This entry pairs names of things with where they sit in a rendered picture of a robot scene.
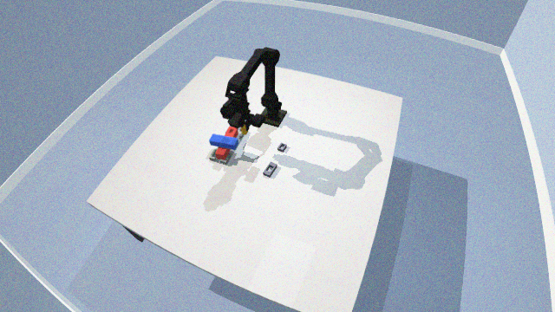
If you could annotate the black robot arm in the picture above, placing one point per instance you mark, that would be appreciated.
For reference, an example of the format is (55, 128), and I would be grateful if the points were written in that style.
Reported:
(240, 82)

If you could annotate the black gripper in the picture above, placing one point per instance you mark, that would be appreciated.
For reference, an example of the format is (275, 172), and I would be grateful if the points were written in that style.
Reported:
(256, 120)

